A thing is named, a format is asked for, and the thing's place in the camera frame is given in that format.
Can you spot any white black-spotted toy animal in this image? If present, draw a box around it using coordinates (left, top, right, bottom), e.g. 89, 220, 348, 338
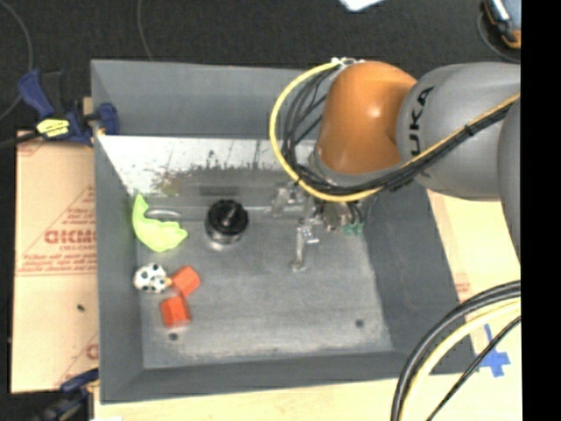
132, 261, 173, 295

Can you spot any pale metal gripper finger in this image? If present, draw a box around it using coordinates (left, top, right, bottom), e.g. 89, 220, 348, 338
289, 225, 320, 274
270, 183, 306, 218

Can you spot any lime green cloth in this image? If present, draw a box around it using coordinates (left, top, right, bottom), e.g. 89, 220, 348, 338
131, 193, 189, 253

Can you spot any grey metal bin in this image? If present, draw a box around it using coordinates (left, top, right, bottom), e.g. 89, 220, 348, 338
89, 59, 477, 403

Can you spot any orange-red block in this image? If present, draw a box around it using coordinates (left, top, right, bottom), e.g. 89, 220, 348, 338
159, 295, 194, 329
170, 265, 202, 299

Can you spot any brown cardboard board red print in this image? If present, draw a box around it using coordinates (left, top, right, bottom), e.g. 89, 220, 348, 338
9, 129, 102, 395

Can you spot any silver metal ring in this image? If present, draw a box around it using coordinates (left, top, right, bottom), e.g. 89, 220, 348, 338
143, 208, 181, 223

